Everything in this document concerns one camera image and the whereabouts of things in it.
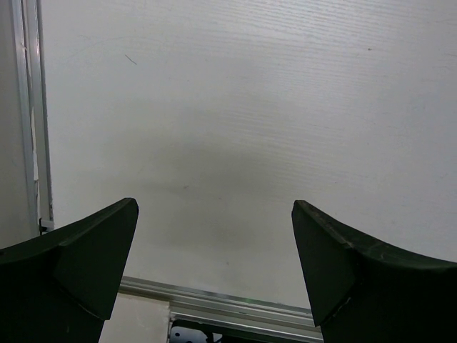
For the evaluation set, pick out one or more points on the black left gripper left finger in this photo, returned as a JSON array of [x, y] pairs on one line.
[[62, 286]]

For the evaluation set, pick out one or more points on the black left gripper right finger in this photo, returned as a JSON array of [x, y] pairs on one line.
[[362, 289]]

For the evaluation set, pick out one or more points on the aluminium table frame rail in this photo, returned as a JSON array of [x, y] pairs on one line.
[[144, 310]]

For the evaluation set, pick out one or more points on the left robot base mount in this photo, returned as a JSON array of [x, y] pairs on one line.
[[192, 332]]

